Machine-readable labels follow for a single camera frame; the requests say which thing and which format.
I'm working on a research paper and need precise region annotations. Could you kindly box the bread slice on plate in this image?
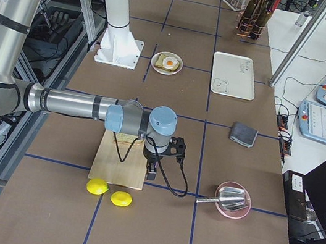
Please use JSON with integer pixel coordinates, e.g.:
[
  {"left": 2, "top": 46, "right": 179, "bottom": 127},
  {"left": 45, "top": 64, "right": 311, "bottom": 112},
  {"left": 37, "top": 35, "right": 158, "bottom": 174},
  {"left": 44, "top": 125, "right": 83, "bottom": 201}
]
[{"left": 154, "top": 54, "right": 173, "bottom": 72}]

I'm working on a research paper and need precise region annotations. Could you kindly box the fried egg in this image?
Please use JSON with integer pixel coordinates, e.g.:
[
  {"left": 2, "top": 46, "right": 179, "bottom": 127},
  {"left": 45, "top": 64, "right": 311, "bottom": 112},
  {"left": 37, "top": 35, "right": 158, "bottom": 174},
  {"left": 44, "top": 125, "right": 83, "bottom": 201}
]
[{"left": 162, "top": 56, "right": 180, "bottom": 71}]

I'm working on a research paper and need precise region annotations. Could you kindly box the wooden cutting board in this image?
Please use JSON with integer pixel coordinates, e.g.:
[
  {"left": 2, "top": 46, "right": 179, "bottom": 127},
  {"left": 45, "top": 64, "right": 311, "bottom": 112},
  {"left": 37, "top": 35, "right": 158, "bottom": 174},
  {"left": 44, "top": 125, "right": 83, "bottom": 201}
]
[{"left": 88, "top": 131, "right": 147, "bottom": 190}]

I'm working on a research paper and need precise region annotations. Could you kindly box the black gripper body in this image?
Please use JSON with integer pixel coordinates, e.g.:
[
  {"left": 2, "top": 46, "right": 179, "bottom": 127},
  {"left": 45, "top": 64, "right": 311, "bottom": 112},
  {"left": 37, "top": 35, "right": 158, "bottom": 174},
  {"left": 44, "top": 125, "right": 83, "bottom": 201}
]
[{"left": 143, "top": 147, "right": 161, "bottom": 173}]

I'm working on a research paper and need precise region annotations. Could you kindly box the yellow lemon half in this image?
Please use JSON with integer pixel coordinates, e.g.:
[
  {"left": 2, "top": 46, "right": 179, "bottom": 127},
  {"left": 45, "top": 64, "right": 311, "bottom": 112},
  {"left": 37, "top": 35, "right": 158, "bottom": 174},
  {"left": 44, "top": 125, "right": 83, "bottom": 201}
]
[{"left": 110, "top": 191, "right": 133, "bottom": 207}]

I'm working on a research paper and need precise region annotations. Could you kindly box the pink bowl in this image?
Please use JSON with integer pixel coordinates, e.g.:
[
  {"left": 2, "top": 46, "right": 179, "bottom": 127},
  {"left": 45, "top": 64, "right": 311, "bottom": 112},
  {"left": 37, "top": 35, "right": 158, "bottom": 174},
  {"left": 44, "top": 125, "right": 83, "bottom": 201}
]
[{"left": 215, "top": 181, "right": 252, "bottom": 219}]

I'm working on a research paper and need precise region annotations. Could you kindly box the metal scoop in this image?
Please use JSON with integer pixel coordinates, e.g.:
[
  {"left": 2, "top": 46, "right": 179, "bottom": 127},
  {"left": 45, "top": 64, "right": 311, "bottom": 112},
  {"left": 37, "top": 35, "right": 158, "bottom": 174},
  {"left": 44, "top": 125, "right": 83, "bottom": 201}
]
[{"left": 196, "top": 186, "right": 249, "bottom": 212}]

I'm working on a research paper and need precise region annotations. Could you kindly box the black computer box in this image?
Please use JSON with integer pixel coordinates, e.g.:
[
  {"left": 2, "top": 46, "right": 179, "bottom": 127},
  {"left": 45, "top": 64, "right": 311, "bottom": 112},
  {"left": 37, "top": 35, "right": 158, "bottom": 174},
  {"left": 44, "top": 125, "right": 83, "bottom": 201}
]
[{"left": 283, "top": 170, "right": 307, "bottom": 222}]

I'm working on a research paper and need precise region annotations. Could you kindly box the aluminium frame post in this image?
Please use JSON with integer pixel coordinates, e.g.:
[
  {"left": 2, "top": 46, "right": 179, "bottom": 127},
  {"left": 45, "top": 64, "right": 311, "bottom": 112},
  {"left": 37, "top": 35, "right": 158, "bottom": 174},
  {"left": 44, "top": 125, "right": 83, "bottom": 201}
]
[{"left": 269, "top": 0, "right": 326, "bottom": 87}]

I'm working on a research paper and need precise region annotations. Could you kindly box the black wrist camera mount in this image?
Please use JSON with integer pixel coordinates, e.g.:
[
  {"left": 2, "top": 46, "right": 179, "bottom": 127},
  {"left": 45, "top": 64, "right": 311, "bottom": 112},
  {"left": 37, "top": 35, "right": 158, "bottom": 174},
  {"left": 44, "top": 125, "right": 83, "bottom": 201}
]
[{"left": 168, "top": 137, "right": 186, "bottom": 164}]

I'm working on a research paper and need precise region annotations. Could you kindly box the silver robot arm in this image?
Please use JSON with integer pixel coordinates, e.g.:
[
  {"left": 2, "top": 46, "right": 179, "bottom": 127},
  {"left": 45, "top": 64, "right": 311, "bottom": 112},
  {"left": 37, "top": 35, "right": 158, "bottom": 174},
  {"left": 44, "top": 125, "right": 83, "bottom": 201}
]
[{"left": 0, "top": 0, "right": 178, "bottom": 177}]

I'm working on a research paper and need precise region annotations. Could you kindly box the whole yellow lemon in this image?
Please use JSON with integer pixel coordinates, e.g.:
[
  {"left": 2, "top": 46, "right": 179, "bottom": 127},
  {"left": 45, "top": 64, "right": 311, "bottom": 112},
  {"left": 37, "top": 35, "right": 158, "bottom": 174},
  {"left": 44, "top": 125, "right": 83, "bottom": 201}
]
[{"left": 86, "top": 178, "right": 109, "bottom": 195}]

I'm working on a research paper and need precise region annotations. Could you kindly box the folded grey cloth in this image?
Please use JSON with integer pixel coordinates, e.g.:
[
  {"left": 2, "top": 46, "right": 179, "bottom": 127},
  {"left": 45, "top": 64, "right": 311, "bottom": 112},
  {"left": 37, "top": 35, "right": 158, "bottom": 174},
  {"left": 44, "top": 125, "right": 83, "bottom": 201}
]
[{"left": 229, "top": 121, "right": 258, "bottom": 148}]

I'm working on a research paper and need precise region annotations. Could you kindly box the round white plate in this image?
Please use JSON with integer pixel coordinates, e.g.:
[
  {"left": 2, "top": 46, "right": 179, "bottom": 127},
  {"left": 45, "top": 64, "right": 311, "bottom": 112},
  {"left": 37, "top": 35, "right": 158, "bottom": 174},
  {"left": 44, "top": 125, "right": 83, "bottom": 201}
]
[{"left": 151, "top": 51, "right": 183, "bottom": 75}]

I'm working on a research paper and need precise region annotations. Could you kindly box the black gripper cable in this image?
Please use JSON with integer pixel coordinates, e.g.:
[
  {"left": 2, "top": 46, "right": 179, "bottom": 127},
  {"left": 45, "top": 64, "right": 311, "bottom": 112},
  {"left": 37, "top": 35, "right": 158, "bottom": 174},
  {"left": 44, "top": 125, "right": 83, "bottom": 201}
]
[{"left": 104, "top": 126, "right": 197, "bottom": 199}]

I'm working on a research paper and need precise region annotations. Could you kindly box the clear plastic bottle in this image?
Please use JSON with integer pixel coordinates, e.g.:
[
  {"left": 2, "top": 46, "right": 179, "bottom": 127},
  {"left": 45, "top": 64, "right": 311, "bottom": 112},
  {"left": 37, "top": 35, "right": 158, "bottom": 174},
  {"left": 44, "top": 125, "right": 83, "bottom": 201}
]
[{"left": 295, "top": 10, "right": 310, "bottom": 27}]

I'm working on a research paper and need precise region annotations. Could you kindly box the white bear tray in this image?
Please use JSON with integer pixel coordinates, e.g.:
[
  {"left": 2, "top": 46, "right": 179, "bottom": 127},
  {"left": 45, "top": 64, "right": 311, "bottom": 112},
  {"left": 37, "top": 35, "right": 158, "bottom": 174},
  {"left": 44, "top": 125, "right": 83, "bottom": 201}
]
[{"left": 210, "top": 51, "right": 255, "bottom": 101}]

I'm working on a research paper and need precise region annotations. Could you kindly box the near blue teach pendant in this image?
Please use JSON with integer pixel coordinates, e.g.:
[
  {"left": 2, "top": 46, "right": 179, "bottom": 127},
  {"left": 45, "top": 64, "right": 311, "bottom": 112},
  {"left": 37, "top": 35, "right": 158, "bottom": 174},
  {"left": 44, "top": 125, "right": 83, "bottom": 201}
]
[{"left": 298, "top": 100, "right": 326, "bottom": 144}]

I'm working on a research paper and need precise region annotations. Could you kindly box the bread slice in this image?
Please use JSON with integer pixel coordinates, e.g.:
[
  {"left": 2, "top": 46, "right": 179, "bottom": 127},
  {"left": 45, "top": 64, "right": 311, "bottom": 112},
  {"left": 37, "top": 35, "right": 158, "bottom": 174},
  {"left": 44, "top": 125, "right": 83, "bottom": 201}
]
[
  {"left": 154, "top": 54, "right": 173, "bottom": 72},
  {"left": 113, "top": 133, "right": 141, "bottom": 145}
]

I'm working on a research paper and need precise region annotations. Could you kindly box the orange black usb hub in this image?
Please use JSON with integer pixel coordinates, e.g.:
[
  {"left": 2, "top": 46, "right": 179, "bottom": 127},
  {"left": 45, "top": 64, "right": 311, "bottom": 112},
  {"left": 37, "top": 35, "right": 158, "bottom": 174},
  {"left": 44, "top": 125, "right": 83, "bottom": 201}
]
[{"left": 277, "top": 113, "right": 293, "bottom": 158}]

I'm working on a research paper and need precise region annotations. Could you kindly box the copper wire bottle rack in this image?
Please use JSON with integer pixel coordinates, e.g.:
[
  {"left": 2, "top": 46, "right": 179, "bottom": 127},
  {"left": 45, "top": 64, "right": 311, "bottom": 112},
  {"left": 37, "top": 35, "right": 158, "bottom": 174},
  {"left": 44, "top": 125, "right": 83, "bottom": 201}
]
[{"left": 237, "top": 15, "right": 265, "bottom": 40}]

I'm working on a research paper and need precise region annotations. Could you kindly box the dark green wine bottle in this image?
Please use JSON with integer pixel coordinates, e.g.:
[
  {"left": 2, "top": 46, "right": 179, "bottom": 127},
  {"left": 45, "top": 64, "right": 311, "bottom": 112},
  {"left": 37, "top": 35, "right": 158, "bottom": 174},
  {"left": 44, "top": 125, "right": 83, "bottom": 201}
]
[{"left": 243, "top": 0, "right": 263, "bottom": 18}]

